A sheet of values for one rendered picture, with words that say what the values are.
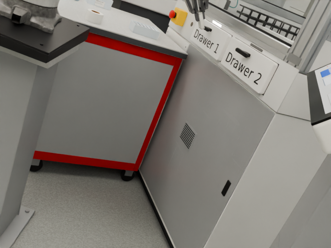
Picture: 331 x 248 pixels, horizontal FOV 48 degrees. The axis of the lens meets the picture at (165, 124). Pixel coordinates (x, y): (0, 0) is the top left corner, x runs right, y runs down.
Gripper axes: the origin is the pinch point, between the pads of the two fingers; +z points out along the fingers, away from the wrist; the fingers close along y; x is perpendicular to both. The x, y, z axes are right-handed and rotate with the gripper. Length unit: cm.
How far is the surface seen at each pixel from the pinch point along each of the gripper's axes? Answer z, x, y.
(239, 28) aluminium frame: 1.7, -16.3, 8.9
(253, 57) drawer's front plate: 5.3, -34.8, 3.9
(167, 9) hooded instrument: 17, 80, 10
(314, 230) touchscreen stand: 8, -101, -22
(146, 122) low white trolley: 45, 11, -32
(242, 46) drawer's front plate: 4.4, -26.0, 4.5
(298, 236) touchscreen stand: 10, -100, -24
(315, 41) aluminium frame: -4, -55, 13
